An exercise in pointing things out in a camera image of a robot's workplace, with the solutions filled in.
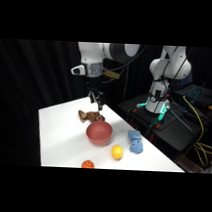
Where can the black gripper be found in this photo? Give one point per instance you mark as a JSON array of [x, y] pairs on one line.
[[94, 83]]

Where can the red bumpy ball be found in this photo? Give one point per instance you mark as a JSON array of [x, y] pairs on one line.
[[87, 164]]

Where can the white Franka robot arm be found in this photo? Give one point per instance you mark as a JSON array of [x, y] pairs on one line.
[[169, 68]]

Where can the pink bowl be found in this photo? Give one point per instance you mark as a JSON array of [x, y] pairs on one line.
[[99, 132]]

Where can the brown plush toy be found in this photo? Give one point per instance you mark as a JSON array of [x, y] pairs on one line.
[[90, 116]]

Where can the yellow lemon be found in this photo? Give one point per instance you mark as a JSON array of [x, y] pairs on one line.
[[117, 152]]

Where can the blue plush toy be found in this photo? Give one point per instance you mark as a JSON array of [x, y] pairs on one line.
[[135, 141]]

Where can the black robot stand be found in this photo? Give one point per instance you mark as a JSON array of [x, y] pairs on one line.
[[173, 128]]

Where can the black laptop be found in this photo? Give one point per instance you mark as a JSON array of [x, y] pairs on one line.
[[198, 94]]

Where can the olive wrist mount plate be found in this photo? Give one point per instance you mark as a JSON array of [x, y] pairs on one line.
[[111, 74]]

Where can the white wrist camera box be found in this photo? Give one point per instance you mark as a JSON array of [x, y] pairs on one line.
[[78, 70]]

